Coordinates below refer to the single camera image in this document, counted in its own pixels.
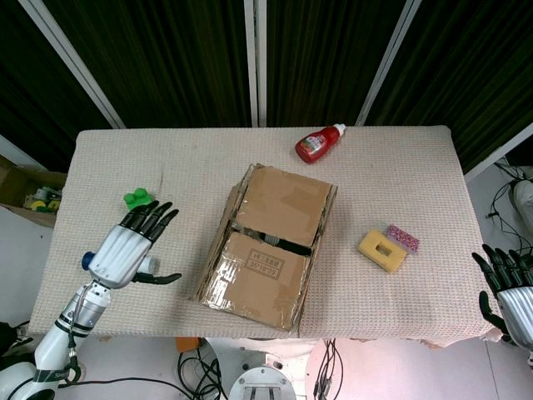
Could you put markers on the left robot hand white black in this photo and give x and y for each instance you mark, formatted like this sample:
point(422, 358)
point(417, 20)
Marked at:
point(118, 254)

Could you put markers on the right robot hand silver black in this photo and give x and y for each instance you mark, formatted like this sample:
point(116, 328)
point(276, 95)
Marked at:
point(516, 304)

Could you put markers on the brown cardboard box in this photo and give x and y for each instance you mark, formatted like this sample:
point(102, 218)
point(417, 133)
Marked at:
point(275, 200)

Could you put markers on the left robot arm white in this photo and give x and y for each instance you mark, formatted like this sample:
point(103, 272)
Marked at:
point(50, 346)

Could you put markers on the open cardboard storage box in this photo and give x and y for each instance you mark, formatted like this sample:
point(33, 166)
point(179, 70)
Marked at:
point(16, 179)

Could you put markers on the white spray can blue cap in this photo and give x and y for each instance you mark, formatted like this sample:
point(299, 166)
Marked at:
point(86, 261)

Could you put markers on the green toy building block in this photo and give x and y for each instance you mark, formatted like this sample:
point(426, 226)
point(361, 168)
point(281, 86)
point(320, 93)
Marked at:
point(135, 198)

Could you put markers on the white rounded object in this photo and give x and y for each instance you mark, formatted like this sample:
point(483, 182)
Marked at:
point(524, 200)

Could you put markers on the orange plastic part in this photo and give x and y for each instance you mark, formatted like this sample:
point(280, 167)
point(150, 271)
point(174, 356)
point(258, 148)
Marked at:
point(187, 345)

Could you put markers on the black and white shoe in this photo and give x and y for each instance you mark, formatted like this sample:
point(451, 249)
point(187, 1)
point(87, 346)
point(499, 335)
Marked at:
point(12, 339)

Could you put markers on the yellow sponge with hole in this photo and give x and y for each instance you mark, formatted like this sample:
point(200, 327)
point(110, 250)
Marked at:
point(375, 241)

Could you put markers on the beige woven tablecloth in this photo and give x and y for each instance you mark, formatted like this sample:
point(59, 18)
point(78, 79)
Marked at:
point(395, 187)

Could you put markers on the red sauce bottle white cap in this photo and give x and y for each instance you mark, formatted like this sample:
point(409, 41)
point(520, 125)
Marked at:
point(314, 146)

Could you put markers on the white partition frame post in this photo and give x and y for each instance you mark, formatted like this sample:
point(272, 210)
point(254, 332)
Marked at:
point(75, 62)
point(16, 150)
point(387, 62)
point(255, 62)
point(499, 154)

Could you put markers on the grey round robot base plate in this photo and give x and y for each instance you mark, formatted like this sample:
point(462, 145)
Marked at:
point(262, 383)

